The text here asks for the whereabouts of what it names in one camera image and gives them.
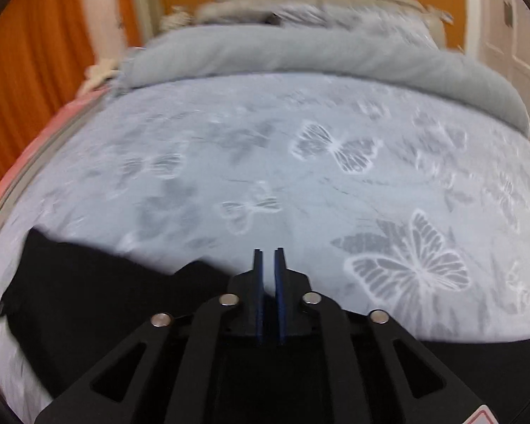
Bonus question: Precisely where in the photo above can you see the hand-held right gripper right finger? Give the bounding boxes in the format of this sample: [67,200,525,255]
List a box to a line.
[274,247,496,424]

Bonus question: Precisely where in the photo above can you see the black pants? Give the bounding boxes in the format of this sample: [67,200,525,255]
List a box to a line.
[0,227,248,411]

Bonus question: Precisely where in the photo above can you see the white cloth bundle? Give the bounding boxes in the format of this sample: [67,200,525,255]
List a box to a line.
[76,59,125,96]
[160,5,200,33]

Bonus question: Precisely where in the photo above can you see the orange curtain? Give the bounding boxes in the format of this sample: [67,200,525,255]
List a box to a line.
[114,0,143,49]
[0,0,91,177]

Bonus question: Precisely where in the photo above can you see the grey duvet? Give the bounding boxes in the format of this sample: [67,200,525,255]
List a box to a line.
[115,2,530,135]

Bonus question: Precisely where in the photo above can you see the white window frame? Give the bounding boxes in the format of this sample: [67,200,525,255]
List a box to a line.
[129,0,162,48]

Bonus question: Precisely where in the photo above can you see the white door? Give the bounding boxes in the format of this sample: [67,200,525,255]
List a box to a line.
[464,0,530,118]

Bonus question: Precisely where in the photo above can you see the butterfly print bedsheet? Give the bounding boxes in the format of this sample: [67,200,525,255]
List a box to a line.
[0,73,530,422]

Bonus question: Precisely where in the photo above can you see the pink mattress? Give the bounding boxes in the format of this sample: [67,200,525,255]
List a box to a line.
[0,93,118,232]

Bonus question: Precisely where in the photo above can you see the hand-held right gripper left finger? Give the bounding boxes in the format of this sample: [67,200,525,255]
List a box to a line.
[34,249,265,424]

